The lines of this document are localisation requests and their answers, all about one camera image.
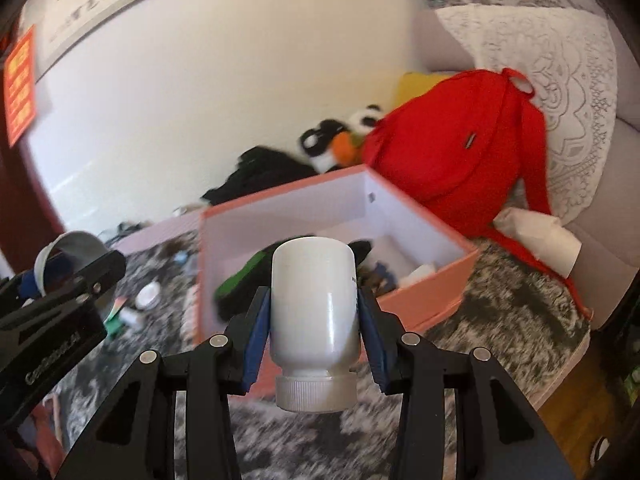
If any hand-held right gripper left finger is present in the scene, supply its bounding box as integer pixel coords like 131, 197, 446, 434
52, 286, 273, 480

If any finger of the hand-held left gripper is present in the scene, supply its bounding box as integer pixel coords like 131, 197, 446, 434
0, 260, 45, 314
20, 251, 127, 319

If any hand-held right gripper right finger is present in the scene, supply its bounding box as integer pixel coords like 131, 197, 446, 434
355, 288, 576, 480

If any grey tape roll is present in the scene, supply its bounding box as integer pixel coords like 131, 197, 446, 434
34, 231, 117, 322

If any white plastic bottle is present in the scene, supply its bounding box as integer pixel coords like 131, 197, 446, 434
270, 236, 362, 413

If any pink cardboard box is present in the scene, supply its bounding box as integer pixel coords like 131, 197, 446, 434
192, 165, 481, 401

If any grey marbled desktop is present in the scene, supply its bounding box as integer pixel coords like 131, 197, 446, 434
47, 232, 592, 480

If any green and red packet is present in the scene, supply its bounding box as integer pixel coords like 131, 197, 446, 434
102, 296, 130, 336

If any white round lid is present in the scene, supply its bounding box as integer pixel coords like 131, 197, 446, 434
135, 282, 162, 309

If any green and black item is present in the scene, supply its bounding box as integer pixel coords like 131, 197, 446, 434
214, 251, 273, 322

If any pale pink box lid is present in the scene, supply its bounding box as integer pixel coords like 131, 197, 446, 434
114, 207, 203, 257

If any white small box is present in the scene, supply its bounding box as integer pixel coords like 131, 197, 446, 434
400, 263, 441, 288

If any dark red door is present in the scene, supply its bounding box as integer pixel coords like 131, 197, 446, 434
0, 10, 67, 286

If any black cloth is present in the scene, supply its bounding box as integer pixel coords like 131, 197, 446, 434
200, 146, 321, 207

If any red paper notice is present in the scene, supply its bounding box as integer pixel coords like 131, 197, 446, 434
4, 25, 39, 149

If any red backpack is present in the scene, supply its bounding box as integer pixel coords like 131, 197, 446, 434
360, 67, 594, 322

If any panda plush toy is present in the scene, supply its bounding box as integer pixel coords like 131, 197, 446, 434
299, 105, 388, 173

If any yellow cushion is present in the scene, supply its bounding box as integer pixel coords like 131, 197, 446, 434
392, 72, 452, 112

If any grey sofa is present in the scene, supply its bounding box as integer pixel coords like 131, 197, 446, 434
410, 5, 640, 332

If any white lace pillow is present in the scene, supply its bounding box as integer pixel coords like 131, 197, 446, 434
434, 5, 619, 227

